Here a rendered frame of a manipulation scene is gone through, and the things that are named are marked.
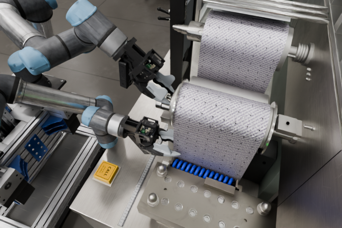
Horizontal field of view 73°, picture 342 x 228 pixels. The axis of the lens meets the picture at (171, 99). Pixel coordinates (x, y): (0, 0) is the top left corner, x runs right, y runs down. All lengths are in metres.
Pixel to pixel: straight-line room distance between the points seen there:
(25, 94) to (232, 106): 0.67
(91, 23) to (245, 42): 0.43
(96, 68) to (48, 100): 1.93
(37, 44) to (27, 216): 1.32
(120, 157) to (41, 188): 0.97
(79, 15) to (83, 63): 2.33
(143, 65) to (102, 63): 2.28
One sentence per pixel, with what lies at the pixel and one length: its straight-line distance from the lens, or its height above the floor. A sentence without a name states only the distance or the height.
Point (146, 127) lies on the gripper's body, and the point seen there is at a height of 1.14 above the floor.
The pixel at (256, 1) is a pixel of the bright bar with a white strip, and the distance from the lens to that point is 0.77.
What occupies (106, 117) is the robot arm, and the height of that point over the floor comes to 1.15.
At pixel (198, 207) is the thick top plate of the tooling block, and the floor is 1.03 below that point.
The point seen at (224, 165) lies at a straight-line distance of 0.77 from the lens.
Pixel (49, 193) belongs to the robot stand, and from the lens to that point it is 1.84.
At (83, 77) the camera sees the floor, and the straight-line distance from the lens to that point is 2.77.
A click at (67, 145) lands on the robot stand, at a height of 0.21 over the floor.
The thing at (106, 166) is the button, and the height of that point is 0.92.
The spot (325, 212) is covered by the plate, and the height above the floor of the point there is 1.38.
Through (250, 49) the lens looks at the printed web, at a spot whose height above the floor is 1.36.
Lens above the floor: 1.77
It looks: 49 degrees down
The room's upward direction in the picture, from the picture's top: straight up
